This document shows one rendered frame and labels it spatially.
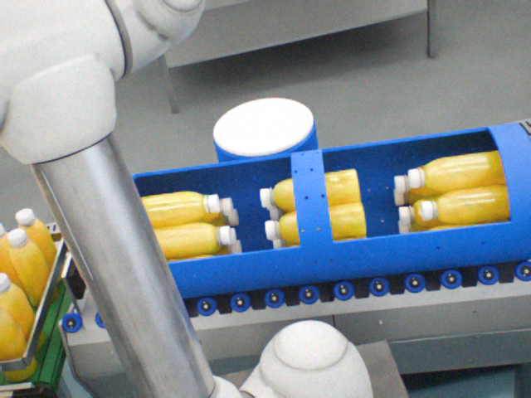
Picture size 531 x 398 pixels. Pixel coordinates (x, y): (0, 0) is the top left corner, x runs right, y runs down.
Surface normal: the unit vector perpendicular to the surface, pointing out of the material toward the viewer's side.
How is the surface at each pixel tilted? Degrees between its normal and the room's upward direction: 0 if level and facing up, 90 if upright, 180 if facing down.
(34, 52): 68
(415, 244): 85
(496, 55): 0
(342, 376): 59
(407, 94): 0
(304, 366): 34
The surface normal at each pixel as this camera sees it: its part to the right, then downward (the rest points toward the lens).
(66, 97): 0.54, 0.22
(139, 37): 0.55, 0.49
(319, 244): -0.04, 0.36
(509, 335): 0.04, 0.84
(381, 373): -0.15, -0.83
